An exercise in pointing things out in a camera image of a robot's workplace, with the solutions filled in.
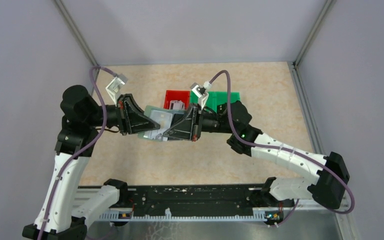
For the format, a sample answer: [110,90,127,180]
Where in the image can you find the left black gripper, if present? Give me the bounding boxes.
[85,93,161,135]

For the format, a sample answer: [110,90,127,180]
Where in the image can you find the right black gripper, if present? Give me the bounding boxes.
[164,102,236,142]

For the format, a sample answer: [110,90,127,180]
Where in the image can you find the white credit card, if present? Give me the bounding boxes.
[144,109,174,142]

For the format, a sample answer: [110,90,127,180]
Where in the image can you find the grey-green card holder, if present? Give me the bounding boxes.
[138,105,186,142]

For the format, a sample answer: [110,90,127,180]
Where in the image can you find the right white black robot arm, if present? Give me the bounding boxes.
[162,100,351,213]

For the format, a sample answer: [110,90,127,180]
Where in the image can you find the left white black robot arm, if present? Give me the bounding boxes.
[22,85,160,240]

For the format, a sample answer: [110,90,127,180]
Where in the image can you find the white cards in red bin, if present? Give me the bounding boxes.
[168,100,187,110]

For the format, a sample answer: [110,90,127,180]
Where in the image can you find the red plastic bin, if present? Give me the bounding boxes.
[163,90,190,110]

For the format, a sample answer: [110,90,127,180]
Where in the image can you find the middle green plastic bin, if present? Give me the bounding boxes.
[189,91,222,113]

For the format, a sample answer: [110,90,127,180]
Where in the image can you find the green plastic bin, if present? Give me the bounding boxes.
[215,91,241,105]
[189,91,222,113]

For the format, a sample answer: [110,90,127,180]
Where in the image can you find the right green plastic bin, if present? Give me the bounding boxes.
[215,91,241,105]

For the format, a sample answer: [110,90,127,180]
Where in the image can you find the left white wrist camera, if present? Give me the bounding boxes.
[105,74,128,104]

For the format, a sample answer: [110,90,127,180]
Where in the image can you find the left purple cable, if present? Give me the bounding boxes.
[36,65,117,240]

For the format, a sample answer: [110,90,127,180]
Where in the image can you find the purple cable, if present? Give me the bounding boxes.
[36,65,117,240]
[208,70,356,228]

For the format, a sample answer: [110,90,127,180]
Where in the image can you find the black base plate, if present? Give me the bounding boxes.
[97,184,294,219]

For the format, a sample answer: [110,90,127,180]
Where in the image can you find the aluminium frame rail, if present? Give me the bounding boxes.
[72,186,351,212]

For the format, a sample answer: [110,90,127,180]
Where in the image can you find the left corner aluminium post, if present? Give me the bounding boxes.
[52,0,98,66]

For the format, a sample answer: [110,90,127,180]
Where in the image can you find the corner aluminium post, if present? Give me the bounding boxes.
[293,0,337,69]
[52,0,98,66]

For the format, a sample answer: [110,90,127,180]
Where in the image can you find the white toothed cable duct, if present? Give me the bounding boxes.
[96,209,268,223]

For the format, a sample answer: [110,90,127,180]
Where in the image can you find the right side aluminium rail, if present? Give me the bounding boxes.
[287,61,330,155]

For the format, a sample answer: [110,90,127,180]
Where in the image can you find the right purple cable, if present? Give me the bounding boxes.
[208,70,356,228]

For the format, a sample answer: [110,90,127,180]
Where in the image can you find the right corner aluminium post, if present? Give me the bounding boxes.
[293,0,337,69]

